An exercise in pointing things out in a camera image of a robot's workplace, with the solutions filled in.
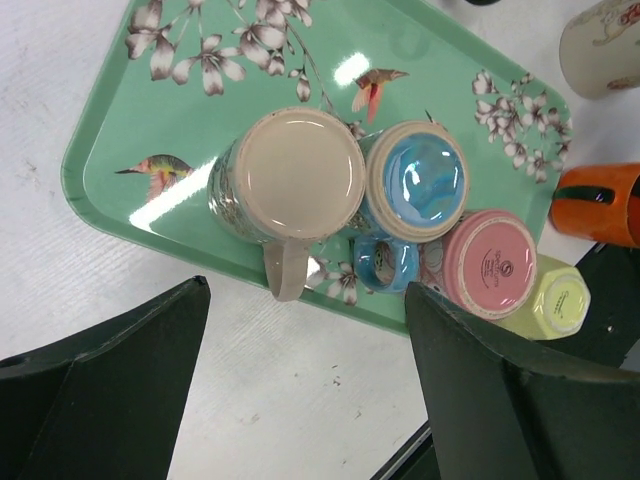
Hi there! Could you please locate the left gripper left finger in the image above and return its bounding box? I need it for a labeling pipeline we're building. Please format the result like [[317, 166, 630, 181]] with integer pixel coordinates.
[[1, 276, 211, 479]]

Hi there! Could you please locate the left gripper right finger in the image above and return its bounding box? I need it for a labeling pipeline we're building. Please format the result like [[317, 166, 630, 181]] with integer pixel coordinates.
[[405, 283, 639, 479]]

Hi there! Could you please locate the orange mug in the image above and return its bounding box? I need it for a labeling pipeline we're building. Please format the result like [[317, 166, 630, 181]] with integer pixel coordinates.
[[550, 163, 639, 248]]

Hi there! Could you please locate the blue glazed mug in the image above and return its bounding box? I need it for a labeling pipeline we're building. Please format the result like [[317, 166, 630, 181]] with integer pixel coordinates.
[[348, 120, 471, 293]]

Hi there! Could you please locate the beige patterned mug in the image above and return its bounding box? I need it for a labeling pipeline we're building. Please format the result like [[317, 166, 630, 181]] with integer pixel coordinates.
[[208, 107, 366, 302]]

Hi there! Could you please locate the tall cream floral mug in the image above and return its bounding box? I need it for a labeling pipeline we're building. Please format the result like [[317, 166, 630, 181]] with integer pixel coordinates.
[[559, 0, 639, 99]]

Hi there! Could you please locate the pale yellow faceted mug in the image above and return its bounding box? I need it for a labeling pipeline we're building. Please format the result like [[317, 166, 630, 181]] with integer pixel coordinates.
[[496, 254, 591, 341]]

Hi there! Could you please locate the pink mug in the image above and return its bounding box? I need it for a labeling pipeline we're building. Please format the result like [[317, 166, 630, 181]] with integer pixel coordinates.
[[418, 209, 537, 321]]

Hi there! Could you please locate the green floral serving tray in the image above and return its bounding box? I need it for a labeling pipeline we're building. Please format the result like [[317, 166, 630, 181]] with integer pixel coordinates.
[[59, 0, 574, 339]]

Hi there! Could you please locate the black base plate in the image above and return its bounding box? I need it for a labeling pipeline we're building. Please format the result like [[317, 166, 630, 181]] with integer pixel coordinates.
[[377, 244, 639, 479]]

